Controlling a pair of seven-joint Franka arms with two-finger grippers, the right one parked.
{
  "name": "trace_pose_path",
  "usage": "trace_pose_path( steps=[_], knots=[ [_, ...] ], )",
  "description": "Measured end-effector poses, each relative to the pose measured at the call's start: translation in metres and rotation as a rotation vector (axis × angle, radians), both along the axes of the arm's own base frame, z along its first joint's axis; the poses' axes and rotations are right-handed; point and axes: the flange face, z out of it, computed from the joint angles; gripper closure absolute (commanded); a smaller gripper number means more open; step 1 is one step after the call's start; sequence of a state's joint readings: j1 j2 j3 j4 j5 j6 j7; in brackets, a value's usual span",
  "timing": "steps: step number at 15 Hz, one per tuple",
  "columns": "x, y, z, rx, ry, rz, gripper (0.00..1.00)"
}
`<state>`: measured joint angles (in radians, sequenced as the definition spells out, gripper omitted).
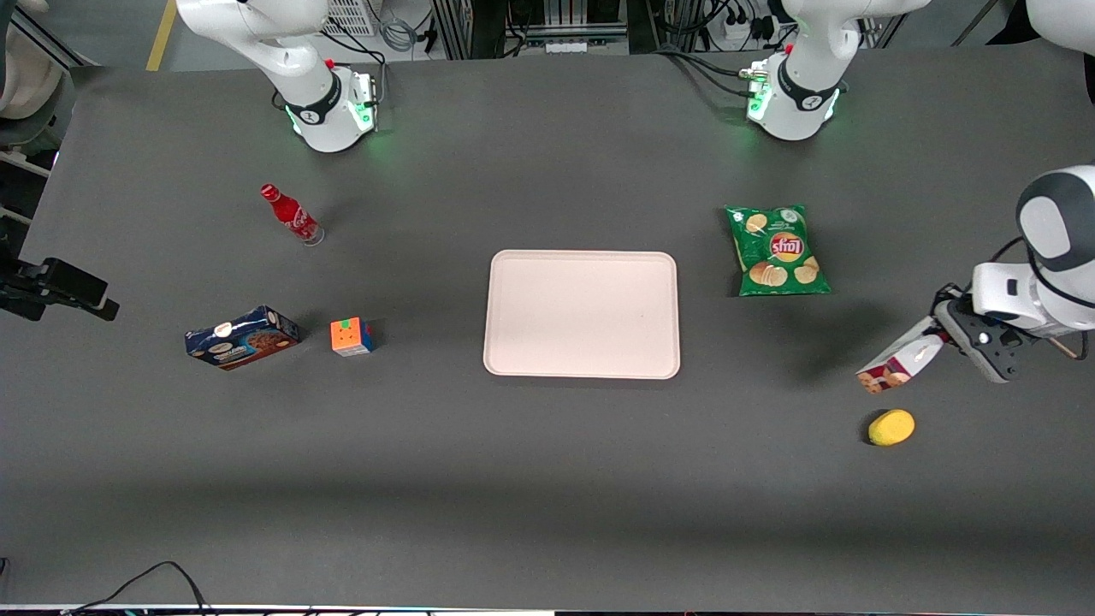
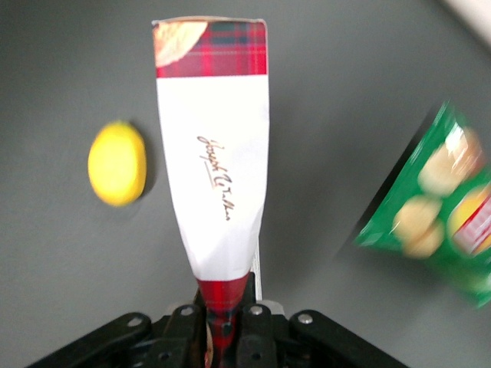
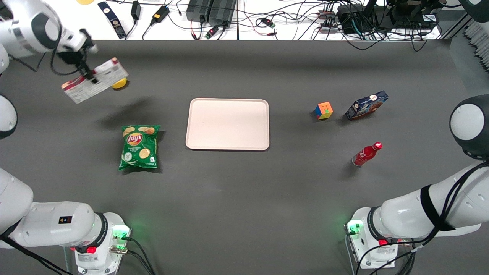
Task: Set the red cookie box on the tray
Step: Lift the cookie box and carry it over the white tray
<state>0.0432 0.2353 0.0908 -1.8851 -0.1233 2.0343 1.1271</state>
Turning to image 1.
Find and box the aluminium frame rack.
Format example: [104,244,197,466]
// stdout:
[430,0,655,59]

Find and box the cream plastic tray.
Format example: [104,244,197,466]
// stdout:
[483,250,682,380]

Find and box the red cookie box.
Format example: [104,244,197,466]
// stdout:
[856,315,949,395]

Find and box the coiled grey cable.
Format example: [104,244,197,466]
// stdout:
[379,15,417,54]

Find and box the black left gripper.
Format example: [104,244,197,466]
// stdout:
[935,287,978,330]

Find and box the blue cookie box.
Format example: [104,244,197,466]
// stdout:
[185,305,301,370]

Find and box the green chips bag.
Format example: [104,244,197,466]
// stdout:
[725,204,832,298]

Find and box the red soda bottle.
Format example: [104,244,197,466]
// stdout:
[260,183,326,247]

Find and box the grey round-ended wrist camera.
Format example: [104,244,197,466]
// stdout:
[937,299,1025,383]

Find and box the multicoloured puzzle cube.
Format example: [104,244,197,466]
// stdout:
[330,317,376,358]

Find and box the black cable bundle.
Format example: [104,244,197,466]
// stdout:
[654,47,758,99]

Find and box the beige chair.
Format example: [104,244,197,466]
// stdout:
[0,0,68,121]

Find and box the long looping black cable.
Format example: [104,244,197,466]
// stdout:
[60,560,215,616]

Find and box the white perforated box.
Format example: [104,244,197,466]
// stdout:
[323,0,379,37]

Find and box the yellow lemon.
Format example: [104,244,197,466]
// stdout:
[867,409,916,447]

